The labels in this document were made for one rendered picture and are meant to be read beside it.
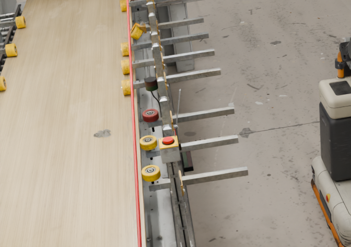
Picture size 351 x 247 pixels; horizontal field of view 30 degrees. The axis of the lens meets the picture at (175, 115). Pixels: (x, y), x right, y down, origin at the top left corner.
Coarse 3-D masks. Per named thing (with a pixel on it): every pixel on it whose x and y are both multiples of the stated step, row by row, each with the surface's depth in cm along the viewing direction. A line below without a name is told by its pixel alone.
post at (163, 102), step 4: (160, 100) 287; (164, 100) 287; (160, 104) 288; (164, 104) 288; (164, 108) 289; (168, 108) 289; (164, 112) 290; (168, 112) 290; (164, 116) 291; (168, 116) 291; (164, 120) 292; (168, 120) 292; (164, 124) 293; (172, 132) 295
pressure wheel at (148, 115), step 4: (144, 112) 325; (148, 112) 325; (152, 112) 325; (156, 112) 324; (144, 116) 322; (148, 116) 321; (152, 116) 321; (156, 116) 323; (144, 120) 324; (148, 120) 322; (152, 120) 322; (156, 120) 323; (152, 128) 329
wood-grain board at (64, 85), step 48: (48, 0) 498; (96, 0) 483; (48, 48) 416; (96, 48) 405; (0, 96) 366; (48, 96) 357; (96, 96) 349; (0, 144) 319; (48, 144) 313; (96, 144) 307; (0, 192) 283; (48, 192) 278; (96, 192) 273; (0, 240) 255; (48, 240) 251; (96, 240) 247; (144, 240) 243
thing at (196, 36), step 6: (180, 36) 388; (186, 36) 387; (192, 36) 386; (198, 36) 386; (204, 36) 386; (144, 42) 387; (150, 42) 386; (162, 42) 386; (168, 42) 386; (174, 42) 387; (180, 42) 387; (132, 48) 386; (138, 48) 386; (144, 48) 387
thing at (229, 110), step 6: (222, 108) 327; (228, 108) 327; (180, 114) 328; (186, 114) 327; (192, 114) 326; (198, 114) 326; (204, 114) 326; (210, 114) 326; (216, 114) 326; (222, 114) 327; (228, 114) 327; (174, 120) 326; (180, 120) 326; (186, 120) 327; (192, 120) 327; (150, 126) 326
